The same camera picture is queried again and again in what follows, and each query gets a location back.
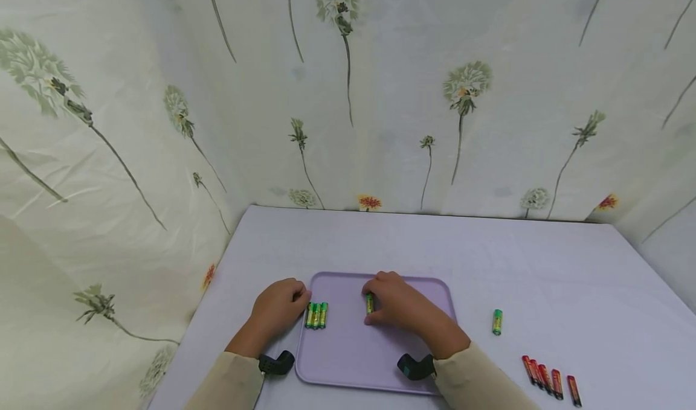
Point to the person's left thumb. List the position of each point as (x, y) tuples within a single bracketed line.
[(303, 298)]

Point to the purple plastic tray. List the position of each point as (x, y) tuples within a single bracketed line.
[(348, 355)]

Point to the person's right forearm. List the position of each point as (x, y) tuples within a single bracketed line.
[(478, 380)]

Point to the person's right thumb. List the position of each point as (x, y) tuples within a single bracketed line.
[(378, 319)]

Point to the person's left hand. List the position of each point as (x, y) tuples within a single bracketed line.
[(277, 310)]

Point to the person's left forearm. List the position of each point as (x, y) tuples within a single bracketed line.
[(239, 374)]

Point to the person's right hand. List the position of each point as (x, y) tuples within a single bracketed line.
[(405, 307)]

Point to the person's left fingers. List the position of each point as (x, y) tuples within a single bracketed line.
[(291, 285)]

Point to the person's right fingers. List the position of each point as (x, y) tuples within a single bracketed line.
[(380, 283)]

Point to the red black battery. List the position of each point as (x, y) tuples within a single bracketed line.
[(546, 379), (557, 384), (536, 373), (574, 391), (528, 369)]

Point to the black wrist band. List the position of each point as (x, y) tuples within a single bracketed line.
[(276, 363), (416, 368)]

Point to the green yellow battery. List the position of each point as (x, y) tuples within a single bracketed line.
[(316, 316), (370, 304), (323, 314), (497, 322), (310, 315)]

